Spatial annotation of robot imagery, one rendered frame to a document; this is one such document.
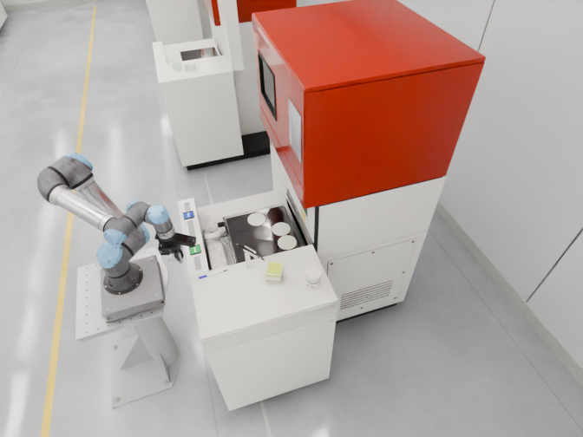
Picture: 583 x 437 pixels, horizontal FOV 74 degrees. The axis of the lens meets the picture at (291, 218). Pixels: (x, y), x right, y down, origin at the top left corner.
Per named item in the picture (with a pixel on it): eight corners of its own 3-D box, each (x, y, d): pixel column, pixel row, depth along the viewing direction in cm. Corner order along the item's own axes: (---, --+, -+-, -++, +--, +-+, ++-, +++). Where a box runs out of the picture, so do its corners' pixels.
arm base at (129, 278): (107, 294, 188) (99, 283, 180) (108, 269, 198) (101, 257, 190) (139, 287, 190) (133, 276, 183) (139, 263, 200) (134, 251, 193)
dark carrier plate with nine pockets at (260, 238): (283, 205, 227) (283, 205, 227) (302, 249, 204) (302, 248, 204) (225, 219, 220) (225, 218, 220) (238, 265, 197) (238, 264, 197)
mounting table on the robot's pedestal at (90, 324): (86, 352, 188) (75, 340, 179) (87, 281, 217) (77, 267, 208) (180, 322, 198) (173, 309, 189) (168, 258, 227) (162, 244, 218)
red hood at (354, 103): (374, 98, 246) (389, -5, 203) (446, 176, 192) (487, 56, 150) (259, 120, 232) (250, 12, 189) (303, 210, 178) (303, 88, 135)
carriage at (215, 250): (218, 227, 222) (217, 224, 220) (230, 277, 198) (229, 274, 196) (203, 231, 220) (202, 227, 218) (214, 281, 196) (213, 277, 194)
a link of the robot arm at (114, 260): (98, 271, 185) (88, 254, 175) (119, 251, 193) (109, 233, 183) (117, 281, 181) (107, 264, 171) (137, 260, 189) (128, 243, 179)
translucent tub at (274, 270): (284, 270, 186) (283, 262, 181) (281, 283, 181) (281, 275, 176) (268, 269, 187) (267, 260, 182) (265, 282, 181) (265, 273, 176)
